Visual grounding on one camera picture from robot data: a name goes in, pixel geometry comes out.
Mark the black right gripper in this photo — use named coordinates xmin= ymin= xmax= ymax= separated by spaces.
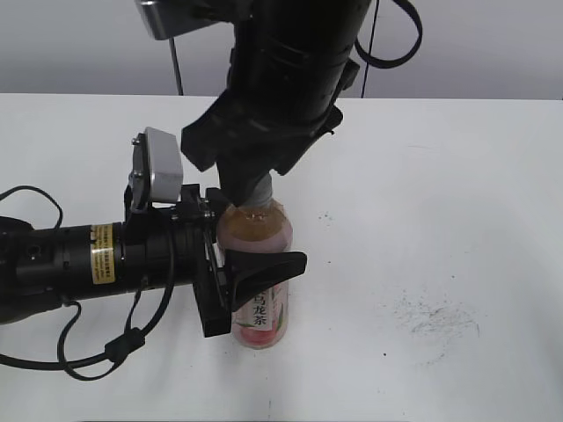
xmin=181 ymin=91 xmax=343 ymax=206

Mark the peach oolong tea bottle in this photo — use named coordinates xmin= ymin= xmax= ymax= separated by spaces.
xmin=217 ymin=200 xmax=293 ymax=349

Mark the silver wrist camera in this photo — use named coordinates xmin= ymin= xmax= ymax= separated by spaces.
xmin=135 ymin=0 xmax=238 ymax=40
xmin=128 ymin=127 xmax=184 ymax=212

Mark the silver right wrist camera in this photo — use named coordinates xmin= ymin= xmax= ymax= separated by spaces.
xmin=135 ymin=0 xmax=238 ymax=40

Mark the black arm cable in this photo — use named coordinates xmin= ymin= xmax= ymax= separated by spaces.
xmin=354 ymin=0 xmax=424 ymax=69
xmin=0 ymin=185 xmax=177 ymax=382

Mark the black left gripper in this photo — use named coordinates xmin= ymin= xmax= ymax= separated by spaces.
xmin=121 ymin=184 xmax=307 ymax=338

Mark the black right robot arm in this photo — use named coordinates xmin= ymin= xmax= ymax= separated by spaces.
xmin=181 ymin=1 xmax=370 ymax=206

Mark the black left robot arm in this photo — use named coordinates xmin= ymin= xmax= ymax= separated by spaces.
xmin=1 ymin=185 xmax=307 ymax=338

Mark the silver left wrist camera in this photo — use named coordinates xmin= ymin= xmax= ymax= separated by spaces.
xmin=128 ymin=127 xmax=184 ymax=212

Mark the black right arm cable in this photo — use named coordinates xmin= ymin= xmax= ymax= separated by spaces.
xmin=354 ymin=0 xmax=424 ymax=69

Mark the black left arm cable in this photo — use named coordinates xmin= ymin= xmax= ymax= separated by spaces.
xmin=0 ymin=185 xmax=177 ymax=382

